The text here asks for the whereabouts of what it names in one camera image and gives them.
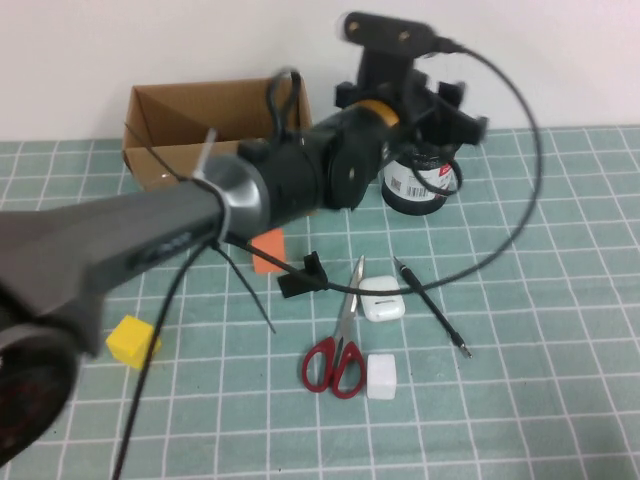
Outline black pen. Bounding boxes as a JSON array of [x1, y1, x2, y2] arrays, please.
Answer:
[[392, 255, 474, 360]]

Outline black plastic bracket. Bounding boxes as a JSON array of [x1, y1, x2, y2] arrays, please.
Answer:
[[277, 251, 331, 300]]

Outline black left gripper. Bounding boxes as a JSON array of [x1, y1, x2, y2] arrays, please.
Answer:
[[322, 49, 489, 210]]

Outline red-handled scissors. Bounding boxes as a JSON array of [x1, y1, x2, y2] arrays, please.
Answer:
[[301, 254, 366, 400]]

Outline brown cardboard box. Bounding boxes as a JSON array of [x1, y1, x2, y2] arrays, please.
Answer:
[[121, 77, 314, 194]]

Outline orange cube block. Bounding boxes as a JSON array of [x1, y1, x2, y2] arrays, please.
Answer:
[[249, 228, 287, 275]]

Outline white zip tie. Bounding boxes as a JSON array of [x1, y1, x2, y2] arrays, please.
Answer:
[[192, 128, 232, 241]]

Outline black zip tie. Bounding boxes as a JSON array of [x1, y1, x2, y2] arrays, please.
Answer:
[[123, 127, 197, 187], [214, 242, 277, 335]]

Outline white cube block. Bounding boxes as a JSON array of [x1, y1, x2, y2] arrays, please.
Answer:
[[366, 353, 398, 400]]

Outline black mesh pen holder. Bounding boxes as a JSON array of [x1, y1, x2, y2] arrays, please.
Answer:
[[380, 142, 465, 217]]

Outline yellow cube block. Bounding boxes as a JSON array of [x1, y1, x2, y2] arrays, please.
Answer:
[[105, 314, 163, 370]]

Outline black looped gripper cable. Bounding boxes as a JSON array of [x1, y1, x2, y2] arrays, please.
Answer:
[[267, 67, 304, 144]]

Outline black camera cable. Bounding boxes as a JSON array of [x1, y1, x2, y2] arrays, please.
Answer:
[[110, 35, 546, 480]]

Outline white earbuds case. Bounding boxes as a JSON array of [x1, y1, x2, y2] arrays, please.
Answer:
[[358, 276, 405, 323]]

